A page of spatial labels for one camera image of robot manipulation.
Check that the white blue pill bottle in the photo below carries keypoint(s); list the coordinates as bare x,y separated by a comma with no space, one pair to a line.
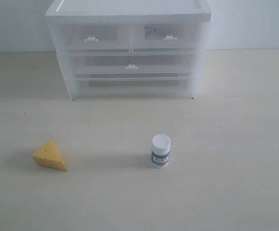
161,144

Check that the white plastic drawer cabinet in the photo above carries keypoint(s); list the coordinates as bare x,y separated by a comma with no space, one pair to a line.
130,12

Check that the yellow cheese wedge toy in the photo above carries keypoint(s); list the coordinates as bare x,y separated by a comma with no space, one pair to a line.
49,156

